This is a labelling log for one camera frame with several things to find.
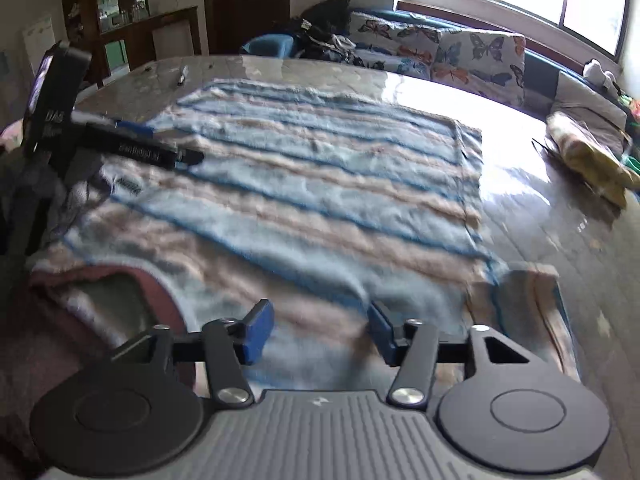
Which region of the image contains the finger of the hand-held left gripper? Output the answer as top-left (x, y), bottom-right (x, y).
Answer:
top-left (72, 111), bottom-right (154, 139)
top-left (80, 124), bottom-right (205, 172)

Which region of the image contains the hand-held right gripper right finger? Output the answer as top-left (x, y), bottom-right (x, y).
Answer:
top-left (367, 301), bottom-right (532, 407)

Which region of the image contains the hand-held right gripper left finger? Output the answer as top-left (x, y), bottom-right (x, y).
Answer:
top-left (110, 299), bottom-right (276, 407)

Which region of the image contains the blue beige striped fleece garment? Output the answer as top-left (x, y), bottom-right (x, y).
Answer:
top-left (27, 79), bottom-right (581, 391)

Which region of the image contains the pile of black clothes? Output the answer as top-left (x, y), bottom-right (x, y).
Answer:
top-left (271, 0), bottom-right (359, 64)

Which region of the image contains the white refrigerator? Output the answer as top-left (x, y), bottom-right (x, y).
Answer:
top-left (22, 15), bottom-right (56, 64)

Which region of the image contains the dark wooden glass cabinet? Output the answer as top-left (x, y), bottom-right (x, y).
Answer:
top-left (59, 0), bottom-right (202, 87)

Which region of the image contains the dark wooden door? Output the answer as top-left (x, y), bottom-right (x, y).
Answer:
top-left (202, 0), bottom-right (291, 56)

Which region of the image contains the grey quilted table cover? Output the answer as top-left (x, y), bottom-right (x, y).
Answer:
top-left (75, 55), bottom-right (640, 411)

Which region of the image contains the maroon cloth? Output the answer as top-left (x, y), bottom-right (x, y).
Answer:
top-left (0, 264), bottom-right (201, 463)

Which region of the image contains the small butterfly print pillow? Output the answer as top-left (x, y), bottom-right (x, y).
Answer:
top-left (348, 11), bottom-right (444, 52)
top-left (352, 46), bottom-right (435, 82)

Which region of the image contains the yellow patterned blanket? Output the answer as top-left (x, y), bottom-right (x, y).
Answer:
top-left (544, 111), bottom-right (640, 209)

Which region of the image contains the large butterfly print pillow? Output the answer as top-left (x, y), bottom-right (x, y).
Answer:
top-left (430, 29), bottom-right (528, 109)

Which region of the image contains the grey pillow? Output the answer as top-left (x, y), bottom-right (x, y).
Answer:
top-left (549, 70), bottom-right (629, 147)

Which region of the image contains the blue sofa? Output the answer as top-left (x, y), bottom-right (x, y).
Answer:
top-left (240, 6), bottom-right (640, 128)

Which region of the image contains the white plush toy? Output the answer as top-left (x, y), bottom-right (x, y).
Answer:
top-left (581, 58), bottom-right (622, 97)

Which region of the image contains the green orange toy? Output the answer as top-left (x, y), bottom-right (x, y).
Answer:
top-left (619, 89), bottom-right (640, 123)

